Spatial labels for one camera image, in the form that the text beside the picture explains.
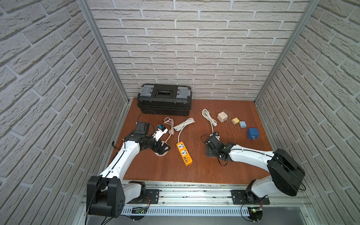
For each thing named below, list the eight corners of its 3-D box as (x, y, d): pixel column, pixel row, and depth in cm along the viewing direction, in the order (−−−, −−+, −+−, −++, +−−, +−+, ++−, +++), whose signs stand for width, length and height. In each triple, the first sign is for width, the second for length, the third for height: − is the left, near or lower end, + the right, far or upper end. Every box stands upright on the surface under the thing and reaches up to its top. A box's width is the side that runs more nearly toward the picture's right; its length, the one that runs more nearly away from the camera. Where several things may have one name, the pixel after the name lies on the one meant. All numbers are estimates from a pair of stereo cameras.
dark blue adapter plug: (247, 139, 98) (250, 136, 94) (246, 131, 103) (249, 127, 99) (256, 141, 98) (259, 137, 94) (255, 132, 102) (258, 128, 98)
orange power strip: (186, 166, 87) (186, 164, 84) (176, 144, 96) (176, 142, 93) (193, 162, 88) (193, 161, 85) (183, 142, 97) (183, 140, 94)
